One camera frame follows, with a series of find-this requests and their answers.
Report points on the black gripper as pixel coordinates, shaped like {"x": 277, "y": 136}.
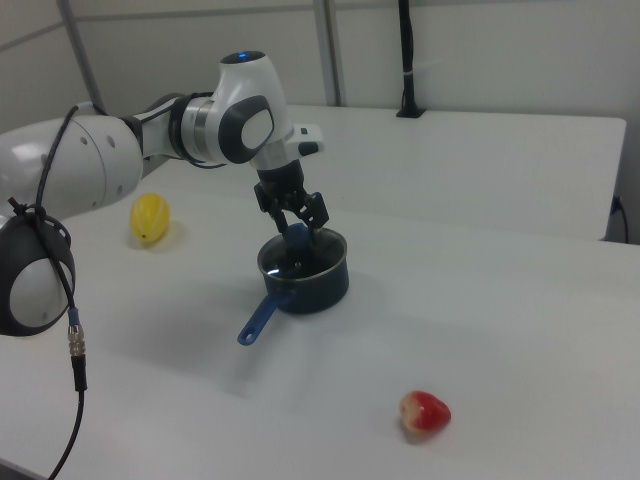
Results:
{"x": 280, "y": 177}

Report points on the red wax apple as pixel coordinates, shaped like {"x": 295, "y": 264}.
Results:
{"x": 425, "y": 411}

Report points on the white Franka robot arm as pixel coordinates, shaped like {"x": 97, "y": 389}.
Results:
{"x": 250, "y": 85}

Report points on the grey partition frame post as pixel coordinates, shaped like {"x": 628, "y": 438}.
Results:
{"x": 82, "y": 55}
{"x": 331, "y": 50}

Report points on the black camera stand pole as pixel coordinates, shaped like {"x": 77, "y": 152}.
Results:
{"x": 411, "y": 60}

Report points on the yellow striped melon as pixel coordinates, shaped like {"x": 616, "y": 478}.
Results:
{"x": 150, "y": 220}

